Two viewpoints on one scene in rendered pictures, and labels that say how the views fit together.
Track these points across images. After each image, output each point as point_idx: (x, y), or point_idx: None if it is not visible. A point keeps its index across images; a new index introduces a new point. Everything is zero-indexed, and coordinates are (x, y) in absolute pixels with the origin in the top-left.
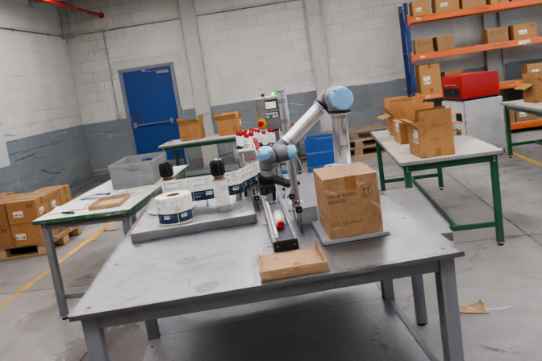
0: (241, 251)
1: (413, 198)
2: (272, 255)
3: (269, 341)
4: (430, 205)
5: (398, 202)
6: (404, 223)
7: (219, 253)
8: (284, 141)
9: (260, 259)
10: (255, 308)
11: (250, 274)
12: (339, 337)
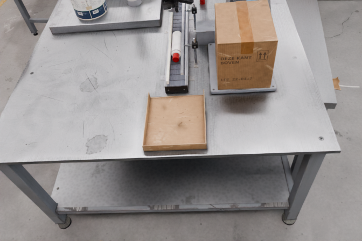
0: (137, 82)
1: (311, 18)
2: (161, 100)
3: None
4: (324, 39)
5: (294, 22)
6: (293, 70)
7: (118, 79)
8: None
9: (151, 104)
10: None
11: (137, 131)
12: None
